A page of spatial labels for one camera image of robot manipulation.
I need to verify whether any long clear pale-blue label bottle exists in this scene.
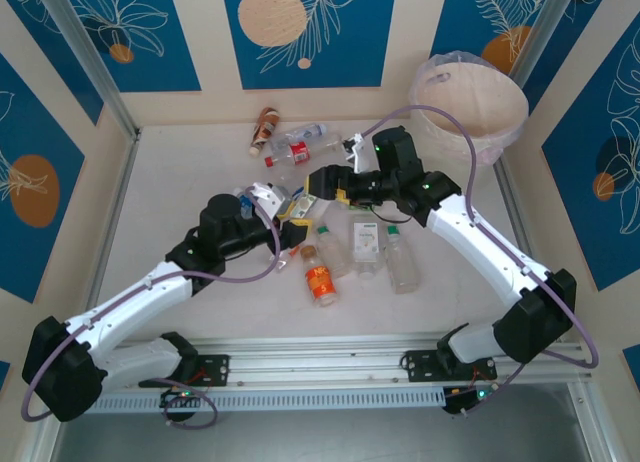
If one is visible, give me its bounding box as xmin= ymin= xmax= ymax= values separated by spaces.
xmin=269 ymin=123 xmax=329 ymax=153

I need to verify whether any clear bottle red label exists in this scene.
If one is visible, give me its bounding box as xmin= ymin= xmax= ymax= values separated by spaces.
xmin=263 ymin=133 xmax=345 ymax=169

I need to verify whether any small blue label bottle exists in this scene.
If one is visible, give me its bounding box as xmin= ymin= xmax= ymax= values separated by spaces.
xmin=236 ymin=185 xmax=257 ymax=219

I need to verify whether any orange juice bottle brown cap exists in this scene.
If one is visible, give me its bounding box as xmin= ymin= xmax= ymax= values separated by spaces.
xmin=299 ymin=245 xmax=341 ymax=308

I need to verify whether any right gripper thin black wire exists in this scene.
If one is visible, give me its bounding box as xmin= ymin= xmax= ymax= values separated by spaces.
xmin=369 ymin=206 xmax=426 ymax=226

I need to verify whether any brown plastic bottle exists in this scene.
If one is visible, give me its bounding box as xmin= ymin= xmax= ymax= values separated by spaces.
xmin=248 ymin=106 xmax=281 ymax=157

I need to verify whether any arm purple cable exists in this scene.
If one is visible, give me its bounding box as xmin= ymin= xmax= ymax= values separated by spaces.
xmin=362 ymin=105 xmax=601 ymax=418
xmin=19 ymin=189 xmax=284 ymax=429

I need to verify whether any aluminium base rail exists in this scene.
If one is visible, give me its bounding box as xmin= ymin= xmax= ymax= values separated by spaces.
xmin=43 ymin=334 xmax=594 ymax=394

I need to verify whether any clear bottle green cap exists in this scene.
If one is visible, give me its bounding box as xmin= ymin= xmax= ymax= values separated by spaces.
xmin=315 ymin=225 xmax=349 ymax=279
xmin=383 ymin=225 xmax=421 ymax=296

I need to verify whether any small clear bottle orange cap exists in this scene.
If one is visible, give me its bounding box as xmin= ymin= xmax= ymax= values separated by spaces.
xmin=277 ymin=248 xmax=302 ymax=274

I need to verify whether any aluminium frame post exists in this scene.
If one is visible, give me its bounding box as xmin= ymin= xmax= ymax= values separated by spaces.
xmin=35 ymin=0 xmax=141 ymax=141
xmin=19 ymin=411 xmax=69 ymax=462
xmin=567 ymin=381 xmax=621 ymax=462
xmin=507 ymin=0 xmax=576 ymax=83

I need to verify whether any clear bottle white label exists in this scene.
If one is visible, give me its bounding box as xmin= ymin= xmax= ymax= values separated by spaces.
xmin=348 ymin=209 xmax=384 ymax=282

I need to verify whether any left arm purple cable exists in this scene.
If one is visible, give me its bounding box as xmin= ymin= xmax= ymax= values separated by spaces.
xmin=19 ymin=189 xmax=284 ymax=429

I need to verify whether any small green-lit circuit board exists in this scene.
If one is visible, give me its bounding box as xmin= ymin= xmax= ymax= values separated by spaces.
xmin=158 ymin=387 xmax=202 ymax=409
xmin=442 ymin=385 xmax=503 ymax=417

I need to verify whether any white slotted cable duct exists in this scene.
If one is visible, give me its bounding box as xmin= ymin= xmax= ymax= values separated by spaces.
xmin=92 ymin=385 xmax=447 ymax=415

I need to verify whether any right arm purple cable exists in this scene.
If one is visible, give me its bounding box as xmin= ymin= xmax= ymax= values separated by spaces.
xmin=362 ymin=105 xmax=601 ymax=418

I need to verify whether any blue label bottle clear cap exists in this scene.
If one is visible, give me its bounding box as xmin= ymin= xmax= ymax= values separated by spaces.
xmin=272 ymin=170 xmax=310 ymax=203

